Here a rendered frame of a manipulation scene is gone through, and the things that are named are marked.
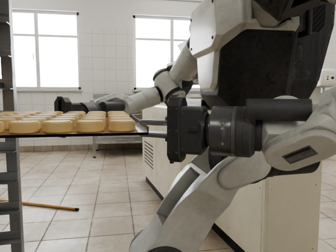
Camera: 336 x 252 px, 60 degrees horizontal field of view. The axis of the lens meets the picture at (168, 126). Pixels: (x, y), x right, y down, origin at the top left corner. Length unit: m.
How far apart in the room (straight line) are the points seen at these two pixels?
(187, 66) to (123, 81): 4.21
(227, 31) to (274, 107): 0.24
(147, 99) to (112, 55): 4.20
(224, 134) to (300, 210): 1.22
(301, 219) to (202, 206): 1.01
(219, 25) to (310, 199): 1.21
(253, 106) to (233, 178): 0.28
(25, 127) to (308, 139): 0.45
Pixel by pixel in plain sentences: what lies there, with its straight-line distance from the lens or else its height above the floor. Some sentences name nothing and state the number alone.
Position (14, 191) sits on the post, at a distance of 1.00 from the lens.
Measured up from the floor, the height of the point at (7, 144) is 0.79.
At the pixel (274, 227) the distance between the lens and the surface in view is 1.60.
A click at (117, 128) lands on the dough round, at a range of 0.53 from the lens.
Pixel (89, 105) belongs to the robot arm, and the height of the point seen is 0.90.
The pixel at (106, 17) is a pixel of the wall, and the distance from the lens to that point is 5.39.
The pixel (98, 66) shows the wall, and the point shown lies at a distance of 5.25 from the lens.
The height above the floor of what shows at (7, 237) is 0.51.
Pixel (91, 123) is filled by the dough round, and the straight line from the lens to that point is 0.53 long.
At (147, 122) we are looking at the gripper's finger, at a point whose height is 0.88.
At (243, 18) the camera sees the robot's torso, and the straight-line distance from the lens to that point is 0.65.
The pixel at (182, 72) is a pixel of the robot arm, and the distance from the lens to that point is 1.06.
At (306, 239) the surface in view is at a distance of 1.76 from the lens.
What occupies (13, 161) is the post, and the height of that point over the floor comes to 0.74.
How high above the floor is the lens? 0.92
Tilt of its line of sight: 6 degrees down
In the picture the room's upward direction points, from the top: straight up
